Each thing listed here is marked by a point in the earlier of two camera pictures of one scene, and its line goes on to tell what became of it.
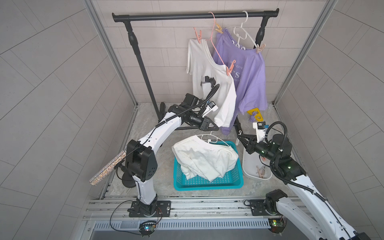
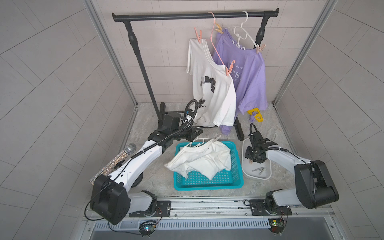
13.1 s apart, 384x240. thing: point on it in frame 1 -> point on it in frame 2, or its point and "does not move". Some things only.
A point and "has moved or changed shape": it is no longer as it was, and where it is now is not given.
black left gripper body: x=195 y=120 -> x=187 y=134
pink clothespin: x=229 y=71 does not move
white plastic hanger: x=240 y=32 does not move
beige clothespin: x=219 y=30 does not move
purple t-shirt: x=245 y=64 does not move
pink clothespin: x=199 y=36 does not move
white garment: x=208 y=160 has moved or changed shape
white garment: x=208 y=70 does not move
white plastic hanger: x=211 y=138 -> x=198 y=141
